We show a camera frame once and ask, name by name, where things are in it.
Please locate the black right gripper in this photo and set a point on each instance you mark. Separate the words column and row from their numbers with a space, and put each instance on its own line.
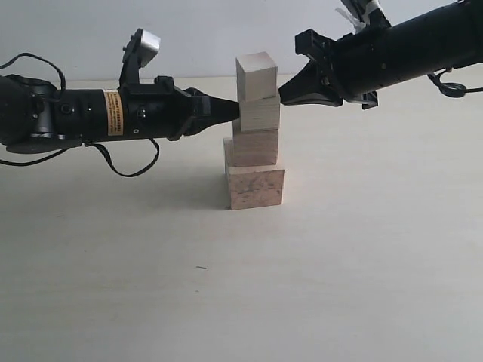
column 318, row 82

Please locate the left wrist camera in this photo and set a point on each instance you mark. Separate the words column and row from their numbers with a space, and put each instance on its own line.
column 142, row 47

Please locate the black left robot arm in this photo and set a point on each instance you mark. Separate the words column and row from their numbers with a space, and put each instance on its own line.
column 37, row 118

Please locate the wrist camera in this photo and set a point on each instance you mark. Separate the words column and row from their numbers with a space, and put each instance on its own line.
column 364, row 14
column 142, row 47

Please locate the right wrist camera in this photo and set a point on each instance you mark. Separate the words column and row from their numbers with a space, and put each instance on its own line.
column 364, row 14

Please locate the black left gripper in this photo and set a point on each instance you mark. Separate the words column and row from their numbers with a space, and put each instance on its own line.
column 163, row 110

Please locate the medium wooden cube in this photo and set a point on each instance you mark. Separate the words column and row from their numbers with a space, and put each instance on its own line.
column 262, row 114

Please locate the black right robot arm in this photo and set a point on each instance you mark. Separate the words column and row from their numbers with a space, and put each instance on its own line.
column 378, row 54

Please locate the small wooden cube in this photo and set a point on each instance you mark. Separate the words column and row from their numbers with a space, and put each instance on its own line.
column 256, row 76

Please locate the medium-large wooden cube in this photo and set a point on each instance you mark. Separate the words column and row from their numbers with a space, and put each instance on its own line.
column 254, row 148

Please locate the large wooden cube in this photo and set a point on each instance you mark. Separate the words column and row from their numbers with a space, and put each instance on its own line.
column 253, row 186

